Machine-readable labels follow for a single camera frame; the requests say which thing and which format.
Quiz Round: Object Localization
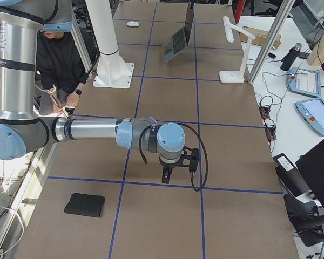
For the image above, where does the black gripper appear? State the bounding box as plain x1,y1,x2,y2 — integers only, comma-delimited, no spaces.
159,159,176,184

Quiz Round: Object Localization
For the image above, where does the grey laptop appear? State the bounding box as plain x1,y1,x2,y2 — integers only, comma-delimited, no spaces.
163,2,194,63

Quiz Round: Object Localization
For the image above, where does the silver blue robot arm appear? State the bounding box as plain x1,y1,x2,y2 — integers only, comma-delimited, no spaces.
0,1,187,183

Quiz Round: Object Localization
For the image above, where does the white desk lamp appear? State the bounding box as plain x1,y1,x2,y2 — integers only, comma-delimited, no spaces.
219,16,256,84

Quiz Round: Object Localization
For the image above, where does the white computer mouse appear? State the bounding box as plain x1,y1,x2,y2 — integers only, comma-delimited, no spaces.
127,21,140,28

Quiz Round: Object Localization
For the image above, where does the person in black sweater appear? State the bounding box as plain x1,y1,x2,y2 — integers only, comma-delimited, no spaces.
36,30,88,115

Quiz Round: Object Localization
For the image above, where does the black monitor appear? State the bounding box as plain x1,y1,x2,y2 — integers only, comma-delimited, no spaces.
296,139,324,207

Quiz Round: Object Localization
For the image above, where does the lower blue teach pendant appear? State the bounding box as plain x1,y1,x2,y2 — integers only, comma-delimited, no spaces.
295,97,324,136

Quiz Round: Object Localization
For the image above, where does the blue teach pendant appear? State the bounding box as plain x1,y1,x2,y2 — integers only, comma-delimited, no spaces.
287,67,321,97
295,97,324,136

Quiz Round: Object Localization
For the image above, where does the black water bottle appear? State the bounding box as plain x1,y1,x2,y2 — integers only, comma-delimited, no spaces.
280,43,302,71

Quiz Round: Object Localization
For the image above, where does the cardboard box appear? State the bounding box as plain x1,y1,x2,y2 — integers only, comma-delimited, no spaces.
242,26,281,49

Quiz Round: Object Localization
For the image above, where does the upper blue teach pendant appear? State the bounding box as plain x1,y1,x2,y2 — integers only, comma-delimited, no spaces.
287,67,321,97

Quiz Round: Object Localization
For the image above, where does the red fire extinguisher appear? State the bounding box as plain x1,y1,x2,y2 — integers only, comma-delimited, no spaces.
234,0,246,24

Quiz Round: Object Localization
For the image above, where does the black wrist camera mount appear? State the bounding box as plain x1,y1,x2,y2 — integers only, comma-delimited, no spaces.
178,146,199,173

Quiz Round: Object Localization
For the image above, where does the orange black cable hub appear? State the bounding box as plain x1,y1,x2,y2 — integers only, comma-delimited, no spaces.
259,107,276,142

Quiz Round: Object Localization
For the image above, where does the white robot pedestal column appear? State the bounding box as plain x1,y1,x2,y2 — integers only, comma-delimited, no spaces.
85,0,134,89

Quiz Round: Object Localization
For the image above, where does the aluminium frame post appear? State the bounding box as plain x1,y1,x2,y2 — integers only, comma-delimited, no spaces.
247,0,295,85

